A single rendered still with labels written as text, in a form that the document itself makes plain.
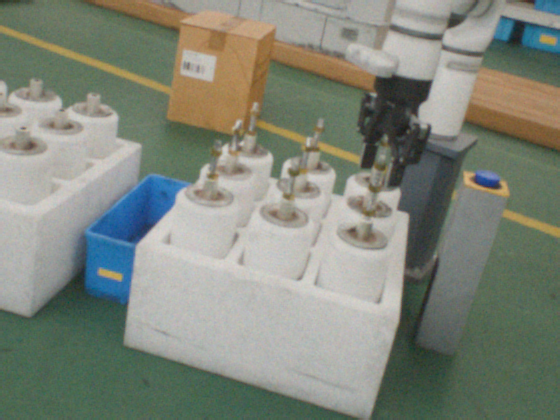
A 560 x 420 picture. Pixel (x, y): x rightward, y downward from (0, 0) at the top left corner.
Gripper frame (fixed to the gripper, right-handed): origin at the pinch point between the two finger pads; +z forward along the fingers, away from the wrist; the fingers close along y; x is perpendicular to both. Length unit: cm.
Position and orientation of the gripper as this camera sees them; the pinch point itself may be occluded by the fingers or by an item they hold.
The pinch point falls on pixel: (379, 169)
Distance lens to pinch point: 98.2
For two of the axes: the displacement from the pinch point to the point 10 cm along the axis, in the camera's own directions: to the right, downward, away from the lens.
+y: -3.8, -4.1, 8.3
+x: -9.1, -0.1, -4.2
